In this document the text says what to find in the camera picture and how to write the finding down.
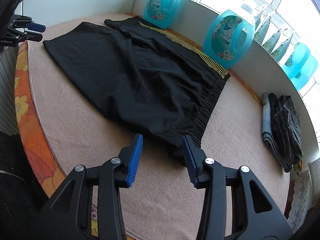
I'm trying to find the black pants yellow stripes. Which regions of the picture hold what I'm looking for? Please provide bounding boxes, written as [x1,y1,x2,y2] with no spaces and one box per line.
[43,16,230,164]

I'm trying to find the orange floral bedsheet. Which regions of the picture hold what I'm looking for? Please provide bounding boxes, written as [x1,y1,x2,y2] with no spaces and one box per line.
[14,41,101,237]

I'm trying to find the folded dark clothes stack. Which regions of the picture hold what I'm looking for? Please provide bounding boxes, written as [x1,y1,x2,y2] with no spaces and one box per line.
[261,93,303,173]

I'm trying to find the blue detergent bottle left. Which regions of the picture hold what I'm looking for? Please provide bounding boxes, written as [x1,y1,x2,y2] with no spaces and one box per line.
[143,0,181,29]

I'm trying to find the blue detergent bottle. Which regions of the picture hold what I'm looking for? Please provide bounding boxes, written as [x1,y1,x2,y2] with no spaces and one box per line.
[202,3,255,69]
[143,0,181,29]

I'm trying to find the blue detergent bottles on sill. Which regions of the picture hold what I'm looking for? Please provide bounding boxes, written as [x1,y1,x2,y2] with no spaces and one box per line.
[281,42,319,91]

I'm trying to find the blue detergent bottle middle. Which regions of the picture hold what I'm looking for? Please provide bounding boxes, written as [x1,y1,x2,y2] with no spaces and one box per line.
[202,3,255,69]

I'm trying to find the refill pouches on sill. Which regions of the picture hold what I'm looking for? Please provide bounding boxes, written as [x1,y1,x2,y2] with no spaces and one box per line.
[254,11,293,63]

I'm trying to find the white window frame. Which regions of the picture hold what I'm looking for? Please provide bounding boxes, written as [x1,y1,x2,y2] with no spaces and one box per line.
[191,0,319,141]

